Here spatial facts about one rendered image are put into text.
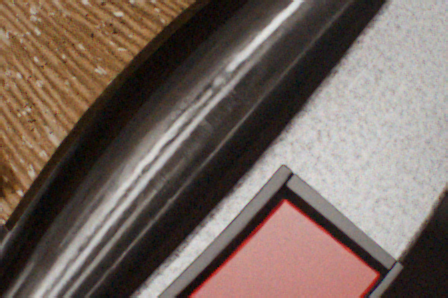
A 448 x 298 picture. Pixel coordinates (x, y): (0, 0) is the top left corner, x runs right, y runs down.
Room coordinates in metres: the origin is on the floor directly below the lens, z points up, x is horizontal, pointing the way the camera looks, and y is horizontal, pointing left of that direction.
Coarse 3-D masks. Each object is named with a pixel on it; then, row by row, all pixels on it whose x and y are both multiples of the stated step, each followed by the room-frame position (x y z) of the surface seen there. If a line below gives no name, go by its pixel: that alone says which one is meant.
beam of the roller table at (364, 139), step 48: (432, 0) 0.22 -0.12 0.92; (384, 48) 0.19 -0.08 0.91; (432, 48) 0.19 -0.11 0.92; (336, 96) 0.16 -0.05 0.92; (384, 96) 0.16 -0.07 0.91; (432, 96) 0.16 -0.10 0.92; (288, 144) 0.14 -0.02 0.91; (336, 144) 0.14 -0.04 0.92; (384, 144) 0.14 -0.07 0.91; (432, 144) 0.14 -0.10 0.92; (240, 192) 0.12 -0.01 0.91; (336, 192) 0.12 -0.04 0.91; (384, 192) 0.12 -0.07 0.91; (432, 192) 0.11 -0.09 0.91; (192, 240) 0.11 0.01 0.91; (384, 240) 0.10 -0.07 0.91; (144, 288) 0.08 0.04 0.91
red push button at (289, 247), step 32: (288, 224) 0.11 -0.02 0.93; (256, 256) 0.09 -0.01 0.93; (288, 256) 0.09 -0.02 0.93; (320, 256) 0.09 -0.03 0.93; (352, 256) 0.09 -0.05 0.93; (224, 288) 0.08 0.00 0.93; (256, 288) 0.08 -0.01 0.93; (288, 288) 0.08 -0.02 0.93; (320, 288) 0.08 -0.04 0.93; (352, 288) 0.07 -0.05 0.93
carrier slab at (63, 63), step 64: (0, 0) 0.23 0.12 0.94; (64, 0) 0.21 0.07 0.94; (128, 0) 0.20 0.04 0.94; (192, 0) 0.20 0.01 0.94; (0, 64) 0.18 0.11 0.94; (64, 64) 0.18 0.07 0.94; (128, 64) 0.17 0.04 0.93; (0, 128) 0.15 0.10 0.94; (64, 128) 0.15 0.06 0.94; (0, 192) 0.12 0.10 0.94
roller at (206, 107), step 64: (256, 0) 0.21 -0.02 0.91; (320, 0) 0.21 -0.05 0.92; (192, 64) 0.18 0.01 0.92; (256, 64) 0.17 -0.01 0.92; (128, 128) 0.15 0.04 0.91; (192, 128) 0.15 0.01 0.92; (256, 128) 0.15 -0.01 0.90; (128, 192) 0.12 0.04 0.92; (192, 192) 0.13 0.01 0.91; (64, 256) 0.10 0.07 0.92; (128, 256) 0.10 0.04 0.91
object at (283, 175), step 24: (288, 168) 0.13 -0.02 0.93; (264, 192) 0.12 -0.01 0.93; (288, 192) 0.12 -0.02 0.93; (312, 192) 0.12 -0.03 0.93; (240, 216) 0.11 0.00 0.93; (264, 216) 0.11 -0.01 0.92; (312, 216) 0.11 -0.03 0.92; (336, 216) 0.11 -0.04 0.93; (216, 240) 0.10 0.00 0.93; (240, 240) 0.10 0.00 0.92; (360, 240) 0.09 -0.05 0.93; (192, 264) 0.09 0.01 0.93; (216, 264) 0.09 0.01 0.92; (384, 264) 0.08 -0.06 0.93; (168, 288) 0.08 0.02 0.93; (192, 288) 0.08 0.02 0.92; (384, 288) 0.07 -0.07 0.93
